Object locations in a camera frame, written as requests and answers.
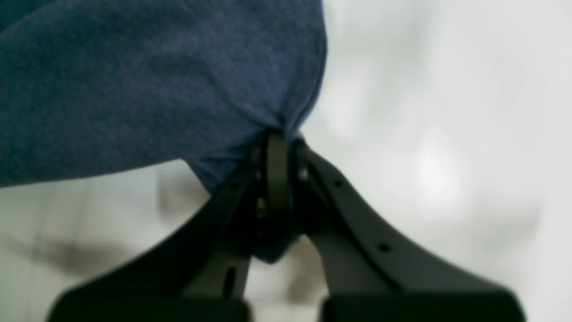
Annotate right gripper black image-right right finger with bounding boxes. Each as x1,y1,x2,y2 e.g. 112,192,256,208
293,139,526,322

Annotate right gripper black image-right left finger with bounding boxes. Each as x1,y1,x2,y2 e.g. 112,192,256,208
48,132,291,322

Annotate dark blue T-shirt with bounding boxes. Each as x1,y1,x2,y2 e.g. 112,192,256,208
0,0,327,194

